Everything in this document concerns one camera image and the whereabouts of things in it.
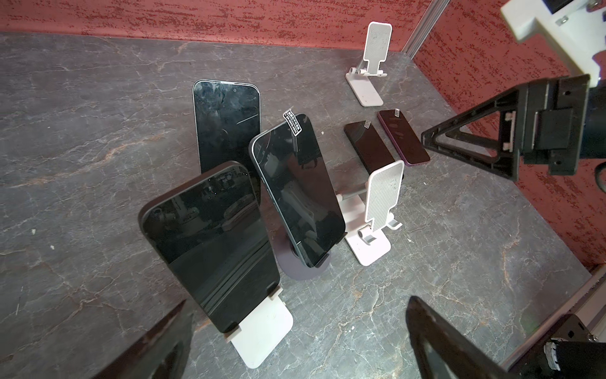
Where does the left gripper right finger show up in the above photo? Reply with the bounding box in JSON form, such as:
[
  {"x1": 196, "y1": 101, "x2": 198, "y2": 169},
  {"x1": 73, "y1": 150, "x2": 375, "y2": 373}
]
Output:
[{"x1": 406, "y1": 296, "x2": 514, "y2": 378}]

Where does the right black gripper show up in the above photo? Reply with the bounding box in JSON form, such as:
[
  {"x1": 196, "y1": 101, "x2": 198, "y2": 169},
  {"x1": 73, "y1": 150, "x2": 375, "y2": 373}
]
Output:
[{"x1": 421, "y1": 74, "x2": 605, "y2": 182}]

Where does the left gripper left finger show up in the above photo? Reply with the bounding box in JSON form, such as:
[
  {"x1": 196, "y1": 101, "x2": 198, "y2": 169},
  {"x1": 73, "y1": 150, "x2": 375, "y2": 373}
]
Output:
[{"x1": 95, "y1": 300, "x2": 193, "y2": 378}]

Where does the black phone with tag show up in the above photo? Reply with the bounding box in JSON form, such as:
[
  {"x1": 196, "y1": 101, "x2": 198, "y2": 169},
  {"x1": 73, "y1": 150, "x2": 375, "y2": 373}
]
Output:
[
  {"x1": 249, "y1": 110, "x2": 346, "y2": 268},
  {"x1": 343, "y1": 121, "x2": 395, "y2": 175}
]

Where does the white phone stand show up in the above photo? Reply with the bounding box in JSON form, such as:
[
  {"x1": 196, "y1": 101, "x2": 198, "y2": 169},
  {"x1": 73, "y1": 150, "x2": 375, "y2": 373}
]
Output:
[
  {"x1": 336, "y1": 160, "x2": 405, "y2": 266},
  {"x1": 345, "y1": 21, "x2": 393, "y2": 107}
]

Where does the front left white stand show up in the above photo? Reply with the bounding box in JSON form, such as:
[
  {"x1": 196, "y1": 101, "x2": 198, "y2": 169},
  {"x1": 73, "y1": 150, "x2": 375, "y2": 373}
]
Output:
[{"x1": 223, "y1": 285, "x2": 294, "y2": 369}]

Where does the front left black phone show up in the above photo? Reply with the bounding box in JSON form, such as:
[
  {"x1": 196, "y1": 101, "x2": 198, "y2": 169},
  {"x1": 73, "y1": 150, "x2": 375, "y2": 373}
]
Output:
[{"x1": 138, "y1": 161, "x2": 280, "y2": 333}]

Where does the round dark purple stand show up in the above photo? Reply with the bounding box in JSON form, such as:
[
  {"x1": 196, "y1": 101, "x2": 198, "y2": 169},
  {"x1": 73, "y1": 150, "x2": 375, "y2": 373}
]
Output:
[{"x1": 271, "y1": 228, "x2": 332, "y2": 281}]

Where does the tilted black phone with tag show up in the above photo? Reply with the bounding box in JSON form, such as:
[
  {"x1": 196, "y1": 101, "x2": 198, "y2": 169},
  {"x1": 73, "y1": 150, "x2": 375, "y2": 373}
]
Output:
[{"x1": 249, "y1": 110, "x2": 346, "y2": 268}]

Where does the back black phone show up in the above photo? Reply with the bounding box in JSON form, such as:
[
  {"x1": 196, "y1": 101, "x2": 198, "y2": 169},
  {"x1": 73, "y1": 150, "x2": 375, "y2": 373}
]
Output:
[{"x1": 193, "y1": 79, "x2": 261, "y2": 198}]

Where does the aluminium front rail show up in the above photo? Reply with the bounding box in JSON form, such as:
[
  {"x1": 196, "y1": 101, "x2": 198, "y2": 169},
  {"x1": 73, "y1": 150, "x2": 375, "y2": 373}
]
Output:
[{"x1": 500, "y1": 264, "x2": 605, "y2": 370}]

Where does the right aluminium corner post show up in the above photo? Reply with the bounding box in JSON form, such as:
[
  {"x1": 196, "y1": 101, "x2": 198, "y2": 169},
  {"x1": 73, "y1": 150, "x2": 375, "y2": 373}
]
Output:
[{"x1": 402, "y1": 0, "x2": 451, "y2": 61}]

